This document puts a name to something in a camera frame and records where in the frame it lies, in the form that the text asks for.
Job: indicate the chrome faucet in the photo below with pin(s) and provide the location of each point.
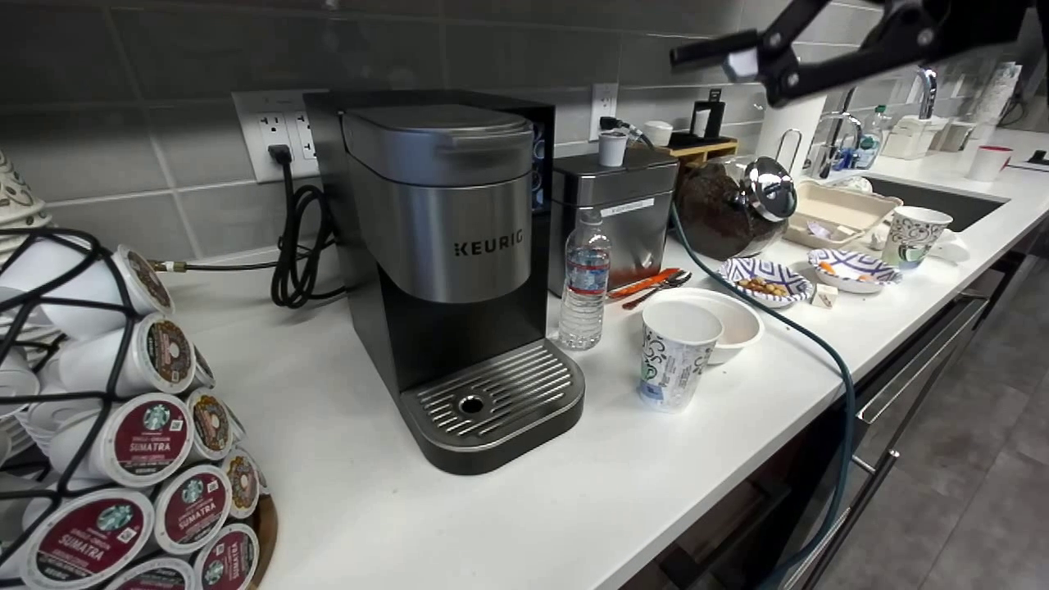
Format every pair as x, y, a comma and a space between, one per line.
929, 93

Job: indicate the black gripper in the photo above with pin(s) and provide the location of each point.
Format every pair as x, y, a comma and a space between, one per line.
952, 25

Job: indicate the K-cup pod brown lid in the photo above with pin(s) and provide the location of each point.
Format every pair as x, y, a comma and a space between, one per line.
212, 424
169, 352
145, 279

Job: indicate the blue green soap bottle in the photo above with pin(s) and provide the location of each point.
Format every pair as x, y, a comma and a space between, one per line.
856, 138

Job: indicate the Keurig coffee machine silver black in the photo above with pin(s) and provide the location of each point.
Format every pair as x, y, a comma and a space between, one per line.
448, 252

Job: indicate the black bottle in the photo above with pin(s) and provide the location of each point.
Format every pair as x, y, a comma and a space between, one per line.
711, 117

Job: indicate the patterned bowl with orange food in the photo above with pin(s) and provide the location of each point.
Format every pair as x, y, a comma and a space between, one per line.
851, 270

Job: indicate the orange red utensils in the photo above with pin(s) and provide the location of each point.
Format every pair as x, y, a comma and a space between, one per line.
643, 285

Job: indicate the dark wood base cabinet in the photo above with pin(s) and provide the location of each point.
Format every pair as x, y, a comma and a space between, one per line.
722, 535

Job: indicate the patterned paper cup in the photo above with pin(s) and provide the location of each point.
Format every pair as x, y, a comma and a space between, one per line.
914, 235
678, 357

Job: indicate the clear plastic water bottle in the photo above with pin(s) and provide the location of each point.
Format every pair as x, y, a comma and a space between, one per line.
584, 285

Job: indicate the wooden rack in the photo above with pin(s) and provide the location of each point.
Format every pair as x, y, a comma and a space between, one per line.
705, 150

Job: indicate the white wall outlet with plug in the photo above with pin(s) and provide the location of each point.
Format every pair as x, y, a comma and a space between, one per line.
275, 132

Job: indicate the stainless steel box container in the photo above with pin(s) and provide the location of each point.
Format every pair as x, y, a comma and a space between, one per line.
633, 208

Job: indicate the small white cup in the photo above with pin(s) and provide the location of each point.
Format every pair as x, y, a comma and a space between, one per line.
657, 132
616, 150

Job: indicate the patterned bowl with blue rim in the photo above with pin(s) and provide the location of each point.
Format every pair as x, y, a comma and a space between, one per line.
770, 285

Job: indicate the steel sink basin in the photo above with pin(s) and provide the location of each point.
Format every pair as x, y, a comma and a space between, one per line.
939, 202

